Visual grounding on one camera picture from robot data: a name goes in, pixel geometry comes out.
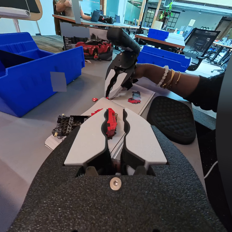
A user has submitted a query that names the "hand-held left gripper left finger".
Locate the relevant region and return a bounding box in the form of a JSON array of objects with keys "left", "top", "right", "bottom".
[{"left": 64, "top": 108, "right": 111, "bottom": 171}]

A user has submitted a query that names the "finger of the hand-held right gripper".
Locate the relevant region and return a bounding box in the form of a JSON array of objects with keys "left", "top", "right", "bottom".
[
  {"left": 109, "top": 69, "right": 132, "bottom": 100},
  {"left": 104, "top": 70, "right": 116, "bottom": 100}
]

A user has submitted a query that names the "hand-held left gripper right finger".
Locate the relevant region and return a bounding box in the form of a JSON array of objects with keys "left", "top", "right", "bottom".
[{"left": 120, "top": 108, "right": 168, "bottom": 171}]

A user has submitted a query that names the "red and black lego car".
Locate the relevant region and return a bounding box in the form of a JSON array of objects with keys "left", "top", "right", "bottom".
[{"left": 52, "top": 108, "right": 120, "bottom": 140}]

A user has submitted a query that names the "blue plastic bin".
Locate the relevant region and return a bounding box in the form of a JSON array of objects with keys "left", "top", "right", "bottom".
[
  {"left": 137, "top": 45, "right": 192, "bottom": 73},
  {"left": 148, "top": 28, "right": 170, "bottom": 41},
  {"left": 0, "top": 32, "right": 85, "bottom": 118}
]

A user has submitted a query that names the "lego instruction booklet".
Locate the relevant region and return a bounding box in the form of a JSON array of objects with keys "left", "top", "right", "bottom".
[{"left": 44, "top": 84, "right": 155, "bottom": 160}]

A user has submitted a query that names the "lego box red car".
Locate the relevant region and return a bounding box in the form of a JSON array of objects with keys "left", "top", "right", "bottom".
[{"left": 62, "top": 29, "right": 114, "bottom": 61}]

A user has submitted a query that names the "person's right hand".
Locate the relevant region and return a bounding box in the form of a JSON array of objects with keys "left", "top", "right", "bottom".
[{"left": 132, "top": 63, "right": 160, "bottom": 83}]

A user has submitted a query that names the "wooden desk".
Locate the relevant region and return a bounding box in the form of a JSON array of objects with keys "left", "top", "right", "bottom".
[
  {"left": 53, "top": 14, "right": 142, "bottom": 34},
  {"left": 135, "top": 34, "right": 186, "bottom": 50}
]

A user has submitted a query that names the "black quilted pad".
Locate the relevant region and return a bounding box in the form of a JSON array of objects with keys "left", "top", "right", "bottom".
[{"left": 147, "top": 96, "right": 197, "bottom": 145}]

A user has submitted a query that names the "black bag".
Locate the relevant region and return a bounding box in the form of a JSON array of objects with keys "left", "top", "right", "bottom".
[{"left": 98, "top": 15, "right": 116, "bottom": 25}]

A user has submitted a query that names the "black laptop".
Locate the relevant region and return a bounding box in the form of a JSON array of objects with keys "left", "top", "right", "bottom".
[{"left": 90, "top": 10, "right": 103, "bottom": 23}]

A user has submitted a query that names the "green potted plant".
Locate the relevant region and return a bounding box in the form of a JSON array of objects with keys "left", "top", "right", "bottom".
[{"left": 159, "top": 1, "right": 175, "bottom": 20}]

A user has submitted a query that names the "black mesh office chair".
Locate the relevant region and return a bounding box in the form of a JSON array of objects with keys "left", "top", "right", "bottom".
[{"left": 183, "top": 28, "right": 221, "bottom": 72}]

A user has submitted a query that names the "black panel on wooden easel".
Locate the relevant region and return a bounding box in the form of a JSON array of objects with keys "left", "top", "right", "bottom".
[{"left": 0, "top": 0, "right": 43, "bottom": 33}]

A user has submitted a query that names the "gold bracelet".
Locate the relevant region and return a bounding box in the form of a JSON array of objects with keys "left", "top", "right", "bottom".
[{"left": 163, "top": 69, "right": 181, "bottom": 89}]

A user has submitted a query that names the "white cable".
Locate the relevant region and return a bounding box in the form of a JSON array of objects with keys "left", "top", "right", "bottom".
[{"left": 203, "top": 160, "right": 218, "bottom": 180}]

